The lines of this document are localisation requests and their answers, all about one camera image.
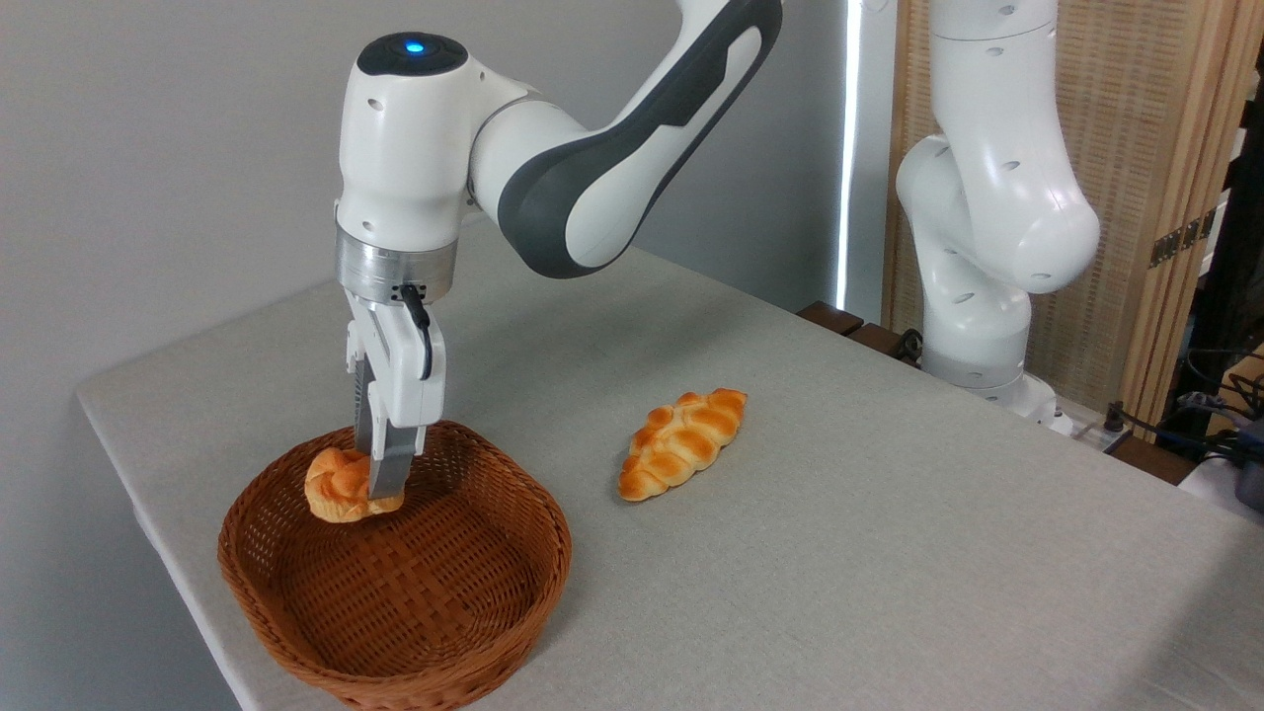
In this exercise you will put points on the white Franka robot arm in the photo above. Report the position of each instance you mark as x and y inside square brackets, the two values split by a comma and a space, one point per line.
[415, 148]

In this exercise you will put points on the brown wicker basket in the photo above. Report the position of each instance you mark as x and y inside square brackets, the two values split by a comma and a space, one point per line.
[434, 592]

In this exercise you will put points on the bamboo folding screen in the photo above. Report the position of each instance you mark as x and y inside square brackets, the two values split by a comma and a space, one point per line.
[1155, 118]

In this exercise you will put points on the black screen hinge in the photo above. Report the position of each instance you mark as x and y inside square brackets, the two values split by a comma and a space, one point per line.
[1180, 240]

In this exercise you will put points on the grey tablecloth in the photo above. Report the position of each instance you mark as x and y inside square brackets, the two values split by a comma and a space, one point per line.
[889, 573]

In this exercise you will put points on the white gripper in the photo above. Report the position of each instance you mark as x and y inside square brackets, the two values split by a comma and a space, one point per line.
[400, 375]

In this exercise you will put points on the dark wooden slats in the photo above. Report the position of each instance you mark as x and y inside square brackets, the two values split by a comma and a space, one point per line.
[834, 318]

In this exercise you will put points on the black stand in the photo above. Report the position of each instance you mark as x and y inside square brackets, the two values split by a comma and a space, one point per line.
[1229, 276]

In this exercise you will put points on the round knotted bread roll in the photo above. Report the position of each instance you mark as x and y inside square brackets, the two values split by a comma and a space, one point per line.
[336, 489]

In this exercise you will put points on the long braided bread loaf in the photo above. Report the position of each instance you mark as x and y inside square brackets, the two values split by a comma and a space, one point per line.
[681, 444]

